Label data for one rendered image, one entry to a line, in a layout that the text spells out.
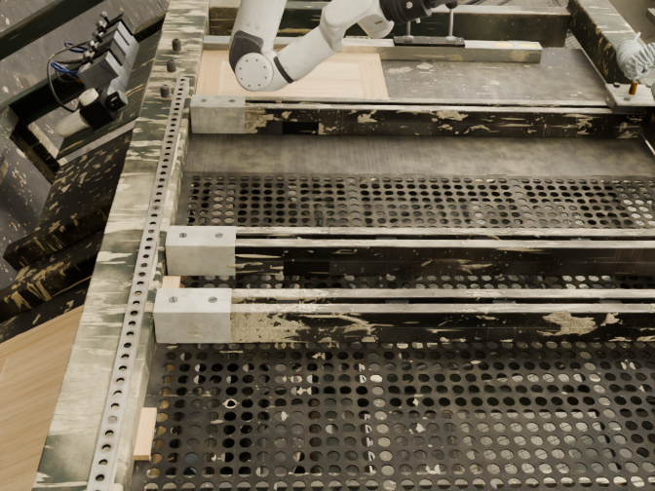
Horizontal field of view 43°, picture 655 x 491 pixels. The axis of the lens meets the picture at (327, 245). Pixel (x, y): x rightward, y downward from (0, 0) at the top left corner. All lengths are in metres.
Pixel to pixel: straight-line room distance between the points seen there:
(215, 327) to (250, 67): 0.59
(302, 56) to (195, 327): 0.64
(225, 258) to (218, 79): 0.79
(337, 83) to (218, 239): 0.80
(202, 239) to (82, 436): 0.46
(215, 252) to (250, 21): 0.50
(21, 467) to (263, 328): 0.58
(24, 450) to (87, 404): 0.49
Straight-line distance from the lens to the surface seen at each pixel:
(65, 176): 2.75
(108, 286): 1.49
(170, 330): 1.41
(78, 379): 1.33
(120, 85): 2.17
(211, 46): 2.38
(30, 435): 1.78
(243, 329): 1.40
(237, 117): 1.98
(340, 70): 2.28
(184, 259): 1.54
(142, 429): 1.30
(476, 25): 2.67
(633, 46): 2.14
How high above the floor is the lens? 1.55
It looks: 15 degrees down
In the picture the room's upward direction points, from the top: 66 degrees clockwise
